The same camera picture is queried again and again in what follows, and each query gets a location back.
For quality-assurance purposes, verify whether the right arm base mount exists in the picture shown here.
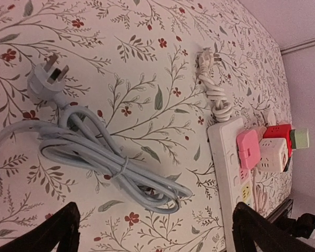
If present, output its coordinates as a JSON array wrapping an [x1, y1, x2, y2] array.
[[266, 199, 315, 239]]

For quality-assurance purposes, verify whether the white cartoon cube adapter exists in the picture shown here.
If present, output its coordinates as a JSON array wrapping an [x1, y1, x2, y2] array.
[[257, 138, 288, 173]]

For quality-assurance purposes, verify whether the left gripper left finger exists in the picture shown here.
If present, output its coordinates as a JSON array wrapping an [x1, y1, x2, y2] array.
[[0, 202, 80, 252]]

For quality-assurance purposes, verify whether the mint green cube adapter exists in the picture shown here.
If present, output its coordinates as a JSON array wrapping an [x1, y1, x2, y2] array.
[[290, 128, 310, 150]]

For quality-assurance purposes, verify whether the white power strip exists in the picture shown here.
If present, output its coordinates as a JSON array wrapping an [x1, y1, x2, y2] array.
[[207, 117, 254, 252]]

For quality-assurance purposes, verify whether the right aluminium frame post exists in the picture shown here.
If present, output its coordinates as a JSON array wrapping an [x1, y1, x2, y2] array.
[[280, 38, 315, 55]]

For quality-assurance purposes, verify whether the white power strip cable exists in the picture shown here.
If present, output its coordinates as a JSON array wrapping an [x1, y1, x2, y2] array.
[[194, 46, 233, 123]]

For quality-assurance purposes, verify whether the pink round socket base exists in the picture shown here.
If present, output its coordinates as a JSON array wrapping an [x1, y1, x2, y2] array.
[[261, 108, 277, 127]]

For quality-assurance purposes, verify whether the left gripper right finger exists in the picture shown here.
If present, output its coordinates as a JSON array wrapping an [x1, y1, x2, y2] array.
[[232, 202, 315, 251]]

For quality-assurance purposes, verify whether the pink plug adapter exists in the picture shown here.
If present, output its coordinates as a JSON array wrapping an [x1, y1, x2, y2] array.
[[236, 130, 261, 170]]

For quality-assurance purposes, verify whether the light blue cable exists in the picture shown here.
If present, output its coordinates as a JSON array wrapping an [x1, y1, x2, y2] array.
[[0, 55, 195, 214]]

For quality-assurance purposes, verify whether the red cube socket adapter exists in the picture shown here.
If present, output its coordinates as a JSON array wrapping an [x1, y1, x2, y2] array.
[[263, 124, 292, 151]]

